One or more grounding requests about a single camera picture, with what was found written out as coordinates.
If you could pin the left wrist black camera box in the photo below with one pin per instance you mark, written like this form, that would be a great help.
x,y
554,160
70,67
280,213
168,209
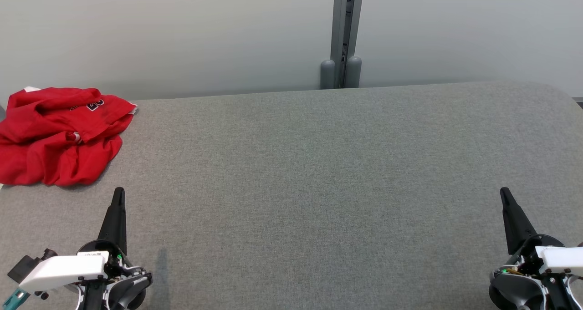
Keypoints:
x,y
25,266

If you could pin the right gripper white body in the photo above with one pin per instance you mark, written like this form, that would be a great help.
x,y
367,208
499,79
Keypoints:
x,y
560,257

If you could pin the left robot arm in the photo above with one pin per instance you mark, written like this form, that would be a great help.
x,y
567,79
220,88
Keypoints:
x,y
127,296

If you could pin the grey metal partition post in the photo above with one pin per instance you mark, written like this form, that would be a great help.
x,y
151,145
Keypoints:
x,y
347,23

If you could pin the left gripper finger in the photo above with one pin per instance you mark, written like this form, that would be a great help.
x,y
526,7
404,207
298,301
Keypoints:
x,y
116,223

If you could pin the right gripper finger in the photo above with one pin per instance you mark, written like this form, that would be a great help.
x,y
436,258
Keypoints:
x,y
514,223

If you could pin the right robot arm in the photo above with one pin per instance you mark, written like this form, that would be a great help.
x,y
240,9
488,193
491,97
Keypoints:
x,y
514,292

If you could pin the left camera teal connector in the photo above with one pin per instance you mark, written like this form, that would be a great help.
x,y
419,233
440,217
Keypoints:
x,y
16,298

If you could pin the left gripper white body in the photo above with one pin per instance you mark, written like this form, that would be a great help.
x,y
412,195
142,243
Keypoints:
x,y
63,270

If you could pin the grey cylindrical partition foot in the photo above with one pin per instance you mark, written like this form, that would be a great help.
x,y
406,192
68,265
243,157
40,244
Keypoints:
x,y
327,75
354,73

